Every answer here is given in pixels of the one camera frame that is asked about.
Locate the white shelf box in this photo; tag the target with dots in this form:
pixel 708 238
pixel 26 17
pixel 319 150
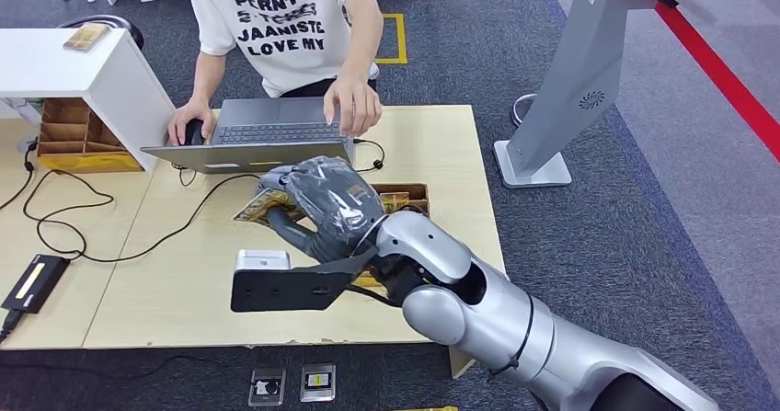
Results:
pixel 110 79

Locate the person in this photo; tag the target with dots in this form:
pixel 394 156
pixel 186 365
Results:
pixel 286 36

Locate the person's left hand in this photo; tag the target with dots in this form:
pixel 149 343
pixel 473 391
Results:
pixel 356 107

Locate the beige table leg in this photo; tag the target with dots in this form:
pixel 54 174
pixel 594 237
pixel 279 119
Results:
pixel 460 362

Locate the red barrier belt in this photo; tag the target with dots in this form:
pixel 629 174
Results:
pixel 719 76

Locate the gold patterned card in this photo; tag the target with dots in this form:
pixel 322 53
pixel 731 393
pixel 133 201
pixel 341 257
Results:
pixel 86 38

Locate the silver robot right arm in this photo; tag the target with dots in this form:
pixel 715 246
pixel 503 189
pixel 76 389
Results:
pixel 500 323

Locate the grey laptop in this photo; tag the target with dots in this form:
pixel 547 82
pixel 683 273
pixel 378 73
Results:
pixel 274 152

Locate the black computer mouse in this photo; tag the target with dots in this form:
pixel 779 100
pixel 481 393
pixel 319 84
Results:
pixel 194 133

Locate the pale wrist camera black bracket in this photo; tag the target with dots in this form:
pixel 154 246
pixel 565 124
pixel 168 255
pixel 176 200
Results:
pixel 280 289

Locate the wooden card organizer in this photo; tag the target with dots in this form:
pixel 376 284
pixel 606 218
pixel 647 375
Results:
pixel 67 140
pixel 417 196

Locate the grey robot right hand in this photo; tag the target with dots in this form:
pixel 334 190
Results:
pixel 332 213

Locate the black adapter yellow label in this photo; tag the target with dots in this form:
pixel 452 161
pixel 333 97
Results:
pixel 35 283

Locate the grey kiosk stand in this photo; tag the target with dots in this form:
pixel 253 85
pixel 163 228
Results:
pixel 579 73

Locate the floor socket with white plug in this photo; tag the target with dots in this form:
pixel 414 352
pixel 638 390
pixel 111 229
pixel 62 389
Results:
pixel 267 388

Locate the person's left forearm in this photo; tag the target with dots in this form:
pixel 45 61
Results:
pixel 362 36

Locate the floor socket with yellow label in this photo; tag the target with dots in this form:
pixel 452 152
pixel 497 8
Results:
pixel 317 384

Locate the gold room key card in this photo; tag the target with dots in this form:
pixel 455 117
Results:
pixel 396 201

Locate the person's right forearm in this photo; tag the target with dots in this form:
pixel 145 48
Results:
pixel 208 76

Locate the person's right hand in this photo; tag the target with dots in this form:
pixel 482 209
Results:
pixel 190 113

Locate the black round stool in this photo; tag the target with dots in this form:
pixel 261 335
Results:
pixel 125 26

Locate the ID card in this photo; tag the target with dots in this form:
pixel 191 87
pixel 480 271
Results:
pixel 259 208

